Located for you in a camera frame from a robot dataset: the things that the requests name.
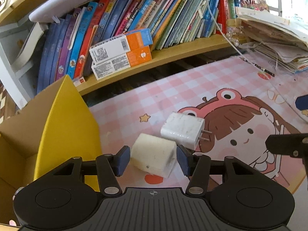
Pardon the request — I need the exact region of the orange white box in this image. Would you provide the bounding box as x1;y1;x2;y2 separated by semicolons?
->
91;46;152;80
89;28;153;65

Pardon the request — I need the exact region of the upper orange white box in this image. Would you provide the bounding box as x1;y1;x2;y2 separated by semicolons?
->
89;28;153;65

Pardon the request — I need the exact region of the yellow cardboard box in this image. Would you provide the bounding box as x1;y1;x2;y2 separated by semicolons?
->
1;76;102;225

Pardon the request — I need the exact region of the small red white box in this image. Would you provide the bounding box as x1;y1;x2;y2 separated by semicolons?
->
73;76;86;87

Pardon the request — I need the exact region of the white charging cable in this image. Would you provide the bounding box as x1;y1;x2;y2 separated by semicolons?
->
197;0;246;56

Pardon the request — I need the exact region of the black patterned pencil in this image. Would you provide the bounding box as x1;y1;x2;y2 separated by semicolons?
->
240;57;275;77

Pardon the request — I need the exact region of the thick book lying flat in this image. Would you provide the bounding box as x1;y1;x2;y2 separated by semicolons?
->
11;23;48;73

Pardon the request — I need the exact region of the wooden bookshelf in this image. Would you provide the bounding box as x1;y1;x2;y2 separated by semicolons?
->
0;0;265;109

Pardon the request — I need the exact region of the lower orange white box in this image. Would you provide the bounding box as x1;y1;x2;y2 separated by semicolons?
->
91;46;152;80

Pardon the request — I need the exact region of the stack of papers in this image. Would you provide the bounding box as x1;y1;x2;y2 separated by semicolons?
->
235;7;307;74

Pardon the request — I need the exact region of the white charger plug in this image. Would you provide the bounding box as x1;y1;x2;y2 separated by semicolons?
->
160;112;212;150

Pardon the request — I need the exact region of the white sponge block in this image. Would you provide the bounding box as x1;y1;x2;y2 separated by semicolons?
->
131;134;177;178

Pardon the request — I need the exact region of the wooden chessboard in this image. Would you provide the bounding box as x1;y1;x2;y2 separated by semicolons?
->
0;83;16;123

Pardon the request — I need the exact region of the pink cartoon desk mat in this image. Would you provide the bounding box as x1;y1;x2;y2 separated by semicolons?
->
91;56;307;192

